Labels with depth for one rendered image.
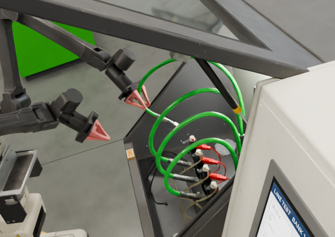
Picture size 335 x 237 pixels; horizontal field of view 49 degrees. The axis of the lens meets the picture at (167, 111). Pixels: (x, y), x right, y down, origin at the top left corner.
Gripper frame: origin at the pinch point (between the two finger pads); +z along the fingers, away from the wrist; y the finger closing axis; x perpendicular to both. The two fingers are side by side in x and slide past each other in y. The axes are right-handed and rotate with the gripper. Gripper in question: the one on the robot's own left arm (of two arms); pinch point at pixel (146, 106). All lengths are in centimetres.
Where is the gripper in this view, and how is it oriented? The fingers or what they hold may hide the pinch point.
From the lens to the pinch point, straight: 138.0
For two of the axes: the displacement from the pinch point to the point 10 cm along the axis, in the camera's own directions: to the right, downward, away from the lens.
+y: 4.7, -3.8, 7.9
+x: -5.5, 5.8, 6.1
